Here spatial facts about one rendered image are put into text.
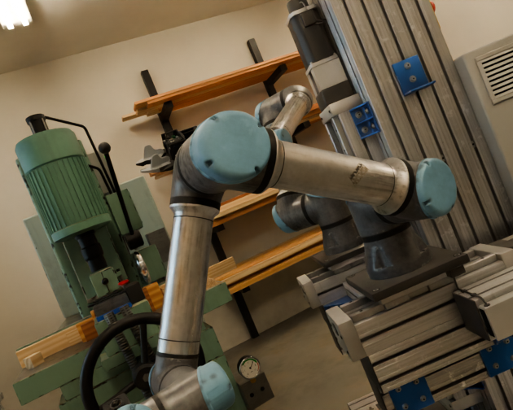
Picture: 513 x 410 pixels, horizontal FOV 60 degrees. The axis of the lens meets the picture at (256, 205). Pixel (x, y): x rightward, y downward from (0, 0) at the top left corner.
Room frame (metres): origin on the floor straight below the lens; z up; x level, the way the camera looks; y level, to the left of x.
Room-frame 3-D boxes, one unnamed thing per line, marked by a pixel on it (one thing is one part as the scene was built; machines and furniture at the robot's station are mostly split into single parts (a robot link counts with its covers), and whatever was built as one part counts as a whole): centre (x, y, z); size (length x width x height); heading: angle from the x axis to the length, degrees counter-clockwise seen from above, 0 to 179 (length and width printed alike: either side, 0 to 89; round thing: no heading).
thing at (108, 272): (1.39, 0.52, 1.03); 0.14 x 0.07 x 0.09; 21
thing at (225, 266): (1.41, 0.40, 0.92); 0.55 x 0.02 x 0.04; 111
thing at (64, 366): (1.27, 0.47, 0.87); 0.61 x 0.30 x 0.06; 111
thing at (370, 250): (1.04, -0.25, 0.87); 0.15 x 0.15 x 0.10
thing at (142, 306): (1.19, 0.44, 0.91); 0.15 x 0.14 x 0.09; 111
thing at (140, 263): (1.53, 0.45, 1.02); 0.12 x 0.03 x 0.12; 21
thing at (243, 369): (1.26, 0.20, 0.65); 0.06 x 0.04 x 0.08; 111
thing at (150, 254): (1.60, 0.44, 1.02); 0.09 x 0.07 x 0.12; 111
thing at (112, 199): (1.62, 0.45, 1.22); 0.09 x 0.08 x 0.15; 21
